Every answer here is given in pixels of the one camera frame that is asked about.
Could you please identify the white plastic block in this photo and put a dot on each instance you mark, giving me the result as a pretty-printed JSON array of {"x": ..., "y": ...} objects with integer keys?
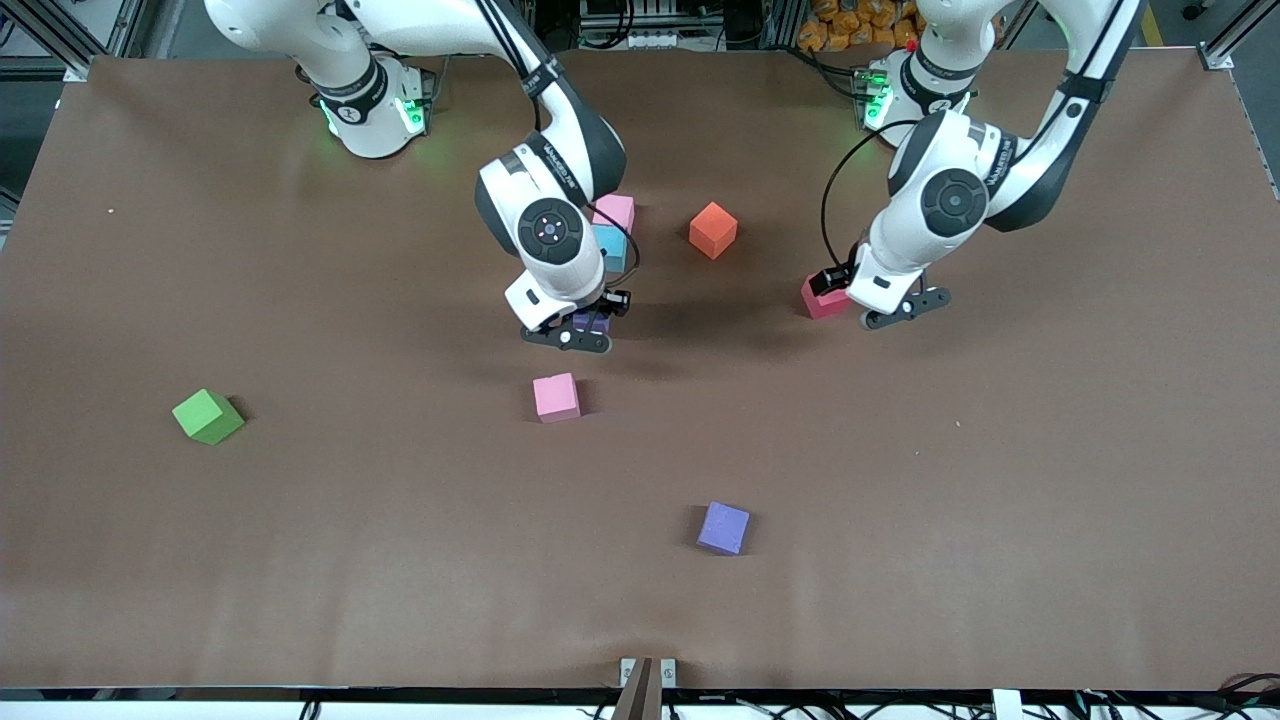
[{"x": 1005, "y": 706}]

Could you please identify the purple foam cube with dents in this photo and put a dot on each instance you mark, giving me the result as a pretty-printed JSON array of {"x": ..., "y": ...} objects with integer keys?
[{"x": 592, "y": 323}]

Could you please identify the dark pink foam cube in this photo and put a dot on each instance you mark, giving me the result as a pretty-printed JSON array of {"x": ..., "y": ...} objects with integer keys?
[{"x": 822, "y": 306}]

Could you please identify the orange bag pile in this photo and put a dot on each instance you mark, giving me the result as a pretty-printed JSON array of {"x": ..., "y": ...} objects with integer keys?
[{"x": 840, "y": 25}]

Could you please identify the grey equipment rack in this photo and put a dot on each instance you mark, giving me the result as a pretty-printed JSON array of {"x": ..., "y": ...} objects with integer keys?
[{"x": 640, "y": 40}]

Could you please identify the smooth purple foam cube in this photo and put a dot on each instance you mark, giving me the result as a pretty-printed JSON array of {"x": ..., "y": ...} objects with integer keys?
[{"x": 723, "y": 528}]

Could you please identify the silver mounting bracket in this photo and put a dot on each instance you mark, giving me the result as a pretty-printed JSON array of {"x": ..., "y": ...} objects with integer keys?
[{"x": 667, "y": 672}]

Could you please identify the brown table mat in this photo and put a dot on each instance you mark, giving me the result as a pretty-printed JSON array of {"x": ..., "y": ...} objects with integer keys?
[{"x": 300, "y": 560}]

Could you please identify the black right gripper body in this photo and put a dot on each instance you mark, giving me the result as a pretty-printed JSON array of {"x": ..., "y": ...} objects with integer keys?
[{"x": 606, "y": 303}]

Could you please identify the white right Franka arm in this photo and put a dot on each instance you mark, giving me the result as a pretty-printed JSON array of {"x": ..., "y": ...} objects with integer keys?
[{"x": 550, "y": 232}]

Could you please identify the green foam cube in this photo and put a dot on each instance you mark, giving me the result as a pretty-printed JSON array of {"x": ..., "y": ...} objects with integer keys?
[{"x": 205, "y": 415}]

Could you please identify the brown wooden post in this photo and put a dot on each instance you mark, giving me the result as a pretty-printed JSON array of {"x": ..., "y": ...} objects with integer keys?
[{"x": 635, "y": 695}]

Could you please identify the light blue foam cube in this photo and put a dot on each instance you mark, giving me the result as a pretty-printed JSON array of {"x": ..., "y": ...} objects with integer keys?
[{"x": 614, "y": 248}]

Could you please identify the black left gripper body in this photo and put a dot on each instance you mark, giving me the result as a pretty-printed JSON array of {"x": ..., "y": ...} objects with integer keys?
[{"x": 838, "y": 278}]

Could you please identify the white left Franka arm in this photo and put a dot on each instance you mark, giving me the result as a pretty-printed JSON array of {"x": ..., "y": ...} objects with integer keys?
[{"x": 955, "y": 200}]

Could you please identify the orange foam cube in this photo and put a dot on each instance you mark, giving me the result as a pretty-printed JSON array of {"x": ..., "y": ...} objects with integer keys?
[{"x": 712, "y": 230}]

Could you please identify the light pink foam cube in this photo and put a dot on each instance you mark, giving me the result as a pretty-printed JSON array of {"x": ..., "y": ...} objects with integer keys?
[
  {"x": 556, "y": 397},
  {"x": 618, "y": 210}
]

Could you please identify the aluminium frame profile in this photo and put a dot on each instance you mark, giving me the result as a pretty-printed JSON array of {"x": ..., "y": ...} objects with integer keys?
[
  {"x": 1225, "y": 50},
  {"x": 55, "y": 40}
]

